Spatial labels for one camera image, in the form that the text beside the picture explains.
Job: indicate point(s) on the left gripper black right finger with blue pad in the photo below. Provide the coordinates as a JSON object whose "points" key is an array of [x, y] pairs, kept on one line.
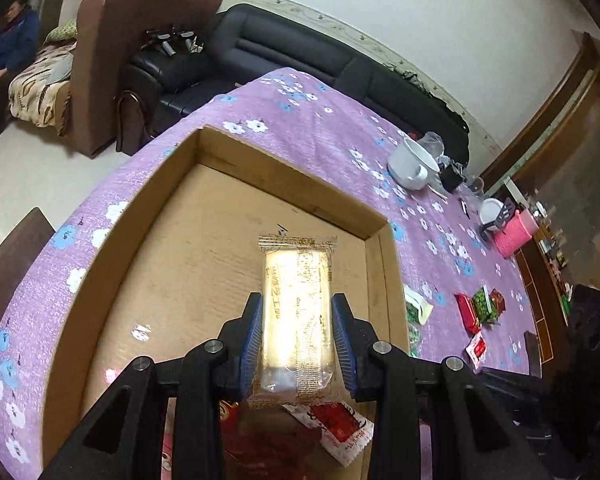
{"points": [[471, 436]]}

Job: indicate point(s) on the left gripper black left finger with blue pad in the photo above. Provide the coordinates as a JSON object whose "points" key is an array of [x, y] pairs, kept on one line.
{"points": [[121, 436]]}

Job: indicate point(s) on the red white snack packet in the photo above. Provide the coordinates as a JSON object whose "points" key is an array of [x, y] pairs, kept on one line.
{"points": [[476, 350]]}

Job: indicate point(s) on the green snack packet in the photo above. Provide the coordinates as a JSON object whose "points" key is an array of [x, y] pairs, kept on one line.
{"points": [[484, 307]]}

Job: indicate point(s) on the red square snack packet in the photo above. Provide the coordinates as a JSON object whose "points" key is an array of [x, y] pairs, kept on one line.
{"points": [[468, 314]]}

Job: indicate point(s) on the white cream snack packet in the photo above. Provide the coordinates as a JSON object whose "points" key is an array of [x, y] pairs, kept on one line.
{"points": [[418, 304]]}

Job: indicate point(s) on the clear beige wafer snack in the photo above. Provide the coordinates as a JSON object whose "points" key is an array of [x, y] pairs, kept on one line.
{"points": [[296, 363]]}

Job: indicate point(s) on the green clear candy wrapper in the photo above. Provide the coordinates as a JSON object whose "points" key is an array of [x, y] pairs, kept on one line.
{"points": [[413, 340]]}

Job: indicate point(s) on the small red white packet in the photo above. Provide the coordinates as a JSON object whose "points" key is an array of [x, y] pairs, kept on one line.
{"points": [[345, 433]]}

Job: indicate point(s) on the dark red candy packet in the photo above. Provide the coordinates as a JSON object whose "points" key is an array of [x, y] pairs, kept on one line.
{"points": [[497, 302]]}

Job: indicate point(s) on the purple floral tablecloth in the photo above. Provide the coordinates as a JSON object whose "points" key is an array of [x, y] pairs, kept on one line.
{"points": [[297, 118]]}

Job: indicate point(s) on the cardboard tray box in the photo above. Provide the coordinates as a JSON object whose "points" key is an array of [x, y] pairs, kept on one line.
{"points": [[184, 257]]}

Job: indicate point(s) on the pink sleeved bottle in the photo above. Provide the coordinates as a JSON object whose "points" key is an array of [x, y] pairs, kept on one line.
{"points": [[516, 233]]}

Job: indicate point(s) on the white round container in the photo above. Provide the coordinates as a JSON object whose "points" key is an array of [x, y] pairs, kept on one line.
{"points": [[489, 210]]}

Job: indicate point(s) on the black phone stand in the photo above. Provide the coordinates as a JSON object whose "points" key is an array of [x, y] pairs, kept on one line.
{"points": [[505, 215]]}

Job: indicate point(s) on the small black cup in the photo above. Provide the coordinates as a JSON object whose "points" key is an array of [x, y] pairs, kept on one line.
{"points": [[452, 176]]}

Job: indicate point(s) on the white ceramic mug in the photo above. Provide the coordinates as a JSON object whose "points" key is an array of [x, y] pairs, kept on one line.
{"points": [[411, 165]]}

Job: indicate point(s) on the clear plastic cup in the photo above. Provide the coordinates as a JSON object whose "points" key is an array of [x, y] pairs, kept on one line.
{"points": [[432, 143]]}

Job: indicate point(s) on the wooden cabinet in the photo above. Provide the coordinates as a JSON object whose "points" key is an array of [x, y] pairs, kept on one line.
{"points": [[552, 169]]}

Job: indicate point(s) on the patterned blanket bed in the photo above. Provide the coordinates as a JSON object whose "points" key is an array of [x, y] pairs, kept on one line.
{"points": [[41, 93]]}

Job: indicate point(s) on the black leather sofa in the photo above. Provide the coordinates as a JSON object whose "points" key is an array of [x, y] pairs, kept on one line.
{"points": [[244, 43]]}

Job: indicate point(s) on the black gadgets on sofa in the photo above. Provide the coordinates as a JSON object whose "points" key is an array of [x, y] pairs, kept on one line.
{"points": [[170, 41]]}

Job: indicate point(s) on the seated person in blue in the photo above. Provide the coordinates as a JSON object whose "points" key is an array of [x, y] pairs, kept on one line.
{"points": [[18, 40]]}

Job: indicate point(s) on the brown armchair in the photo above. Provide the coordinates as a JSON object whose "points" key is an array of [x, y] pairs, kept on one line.
{"points": [[109, 32]]}

